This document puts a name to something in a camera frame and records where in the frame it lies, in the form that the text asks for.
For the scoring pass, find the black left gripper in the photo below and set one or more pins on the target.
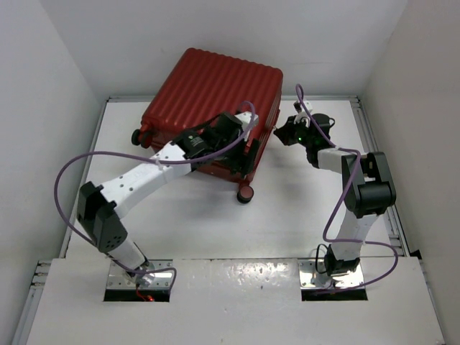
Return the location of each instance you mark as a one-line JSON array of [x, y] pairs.
[[242, 163]]

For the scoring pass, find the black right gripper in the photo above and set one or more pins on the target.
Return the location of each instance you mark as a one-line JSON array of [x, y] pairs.
[[286, 133]]

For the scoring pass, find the red hard-shell suitcase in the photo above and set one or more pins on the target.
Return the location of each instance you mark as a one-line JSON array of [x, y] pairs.
[[202, 85]]

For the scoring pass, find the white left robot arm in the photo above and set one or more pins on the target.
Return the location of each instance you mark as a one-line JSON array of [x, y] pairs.
[[101, 207]]

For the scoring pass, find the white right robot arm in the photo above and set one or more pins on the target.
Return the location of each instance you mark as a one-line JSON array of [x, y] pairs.
[[368, 188]]

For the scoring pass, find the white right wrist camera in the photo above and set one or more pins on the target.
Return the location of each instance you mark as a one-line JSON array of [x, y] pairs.
[[302, 111]]

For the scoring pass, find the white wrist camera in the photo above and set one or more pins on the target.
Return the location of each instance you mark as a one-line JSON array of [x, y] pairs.
[[248, 120], [302, 111]]

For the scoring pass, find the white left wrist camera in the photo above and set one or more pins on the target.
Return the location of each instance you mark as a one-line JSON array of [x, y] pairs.
[[248, 120]]

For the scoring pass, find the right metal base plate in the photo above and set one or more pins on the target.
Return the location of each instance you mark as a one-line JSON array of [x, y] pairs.
[[312, 277]]

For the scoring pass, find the metal base plate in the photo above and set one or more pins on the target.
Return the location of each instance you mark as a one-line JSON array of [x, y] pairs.
[[159, 276], [312, 277]]

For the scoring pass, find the aluminium table frame rail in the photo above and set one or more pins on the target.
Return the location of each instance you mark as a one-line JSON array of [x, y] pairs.
[[383, 194]]

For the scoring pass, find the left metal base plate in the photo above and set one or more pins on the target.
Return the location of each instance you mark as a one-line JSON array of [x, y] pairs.
[[159, 276]]

